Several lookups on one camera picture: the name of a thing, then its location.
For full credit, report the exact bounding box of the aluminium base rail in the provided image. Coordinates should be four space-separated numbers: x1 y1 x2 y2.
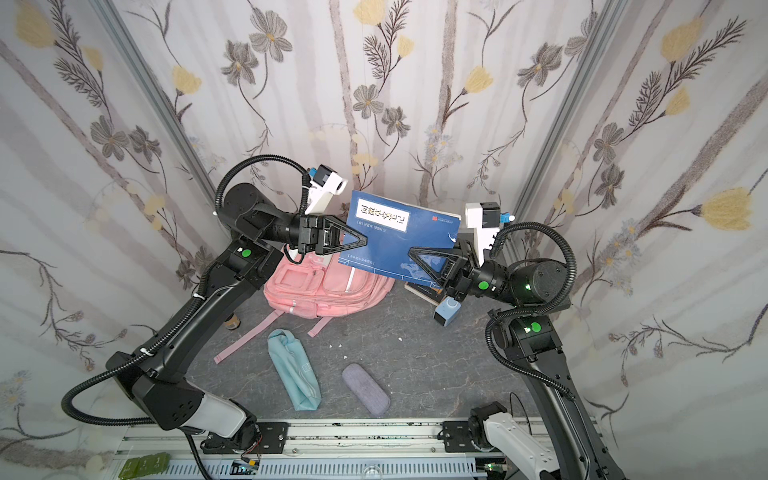
113 418 601 480

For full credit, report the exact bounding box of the teal pencil pouch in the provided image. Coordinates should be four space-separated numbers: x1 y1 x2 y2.
267 329 322 411

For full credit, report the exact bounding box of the brown and black book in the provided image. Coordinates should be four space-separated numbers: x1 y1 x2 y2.
404 282 445 306

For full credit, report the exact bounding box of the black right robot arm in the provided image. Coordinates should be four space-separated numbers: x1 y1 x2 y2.
409 222 625 479

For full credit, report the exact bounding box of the pink student backpack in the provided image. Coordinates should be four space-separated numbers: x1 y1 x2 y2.
214 254 395 364

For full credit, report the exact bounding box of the purple glasses case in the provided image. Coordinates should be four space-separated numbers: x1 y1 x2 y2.
342 363 391 418

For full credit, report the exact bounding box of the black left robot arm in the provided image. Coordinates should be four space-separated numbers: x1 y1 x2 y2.
61 154 367 454

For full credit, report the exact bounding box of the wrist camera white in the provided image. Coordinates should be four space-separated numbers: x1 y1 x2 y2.
304 164 348 215
464 201 516 265

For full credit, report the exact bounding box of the blue notebook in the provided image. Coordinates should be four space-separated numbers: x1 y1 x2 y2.
339 191 461 288

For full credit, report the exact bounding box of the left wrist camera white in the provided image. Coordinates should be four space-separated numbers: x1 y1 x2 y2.
304 164 348 215

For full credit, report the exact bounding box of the light blue stamp device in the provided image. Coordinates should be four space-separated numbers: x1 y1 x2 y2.
433 296 461 326

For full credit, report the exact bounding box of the green connector block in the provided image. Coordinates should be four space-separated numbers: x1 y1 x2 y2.
118 452 171 480

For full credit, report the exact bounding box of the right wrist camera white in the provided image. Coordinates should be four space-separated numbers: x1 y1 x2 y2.
464 201 516 265

